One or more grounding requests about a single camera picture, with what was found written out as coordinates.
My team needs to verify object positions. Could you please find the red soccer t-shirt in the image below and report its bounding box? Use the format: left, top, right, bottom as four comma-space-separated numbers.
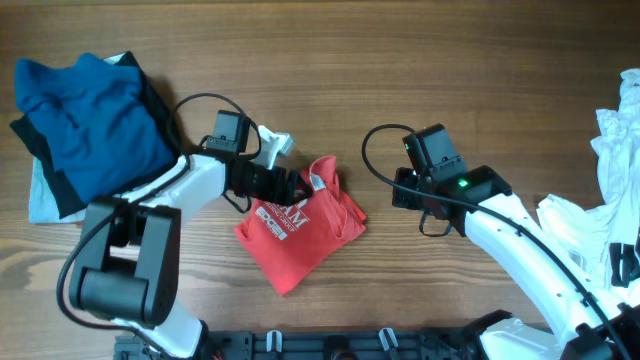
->
234, 155, 367, 296

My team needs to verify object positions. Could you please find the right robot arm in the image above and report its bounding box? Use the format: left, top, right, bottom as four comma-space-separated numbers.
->
390, 124, 639, 359

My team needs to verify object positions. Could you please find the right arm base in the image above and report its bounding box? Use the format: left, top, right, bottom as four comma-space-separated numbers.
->
461, 310, 562, 360

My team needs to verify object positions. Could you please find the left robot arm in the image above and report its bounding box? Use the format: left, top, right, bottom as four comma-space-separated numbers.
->
57, 110, 312, 359

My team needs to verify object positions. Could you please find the white crumpled clothes pile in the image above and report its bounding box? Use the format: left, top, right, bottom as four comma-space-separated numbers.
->
536, 68, 639, 303

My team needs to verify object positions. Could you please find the blue folded shirt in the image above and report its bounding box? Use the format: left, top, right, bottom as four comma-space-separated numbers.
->
14, 53, 175, 203

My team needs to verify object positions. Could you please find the black folded shirt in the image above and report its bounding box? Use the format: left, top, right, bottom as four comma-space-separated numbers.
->
10, 51, 179, 224

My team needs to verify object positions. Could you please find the grey folded shirt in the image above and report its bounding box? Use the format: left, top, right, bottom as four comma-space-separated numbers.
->
15, 53, 142, 223

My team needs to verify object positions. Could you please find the left black cable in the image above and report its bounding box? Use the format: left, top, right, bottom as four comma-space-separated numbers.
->
55, 92, 264, 351

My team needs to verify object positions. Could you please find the black cable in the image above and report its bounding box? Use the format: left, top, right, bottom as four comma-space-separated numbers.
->
360, 123, 631, 360
55, 92, 264, 351

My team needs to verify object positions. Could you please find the right black cable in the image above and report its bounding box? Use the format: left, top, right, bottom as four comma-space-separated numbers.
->
360, 123, 631, 360

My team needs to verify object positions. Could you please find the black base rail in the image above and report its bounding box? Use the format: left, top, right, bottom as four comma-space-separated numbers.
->
113, 327, 481, 360

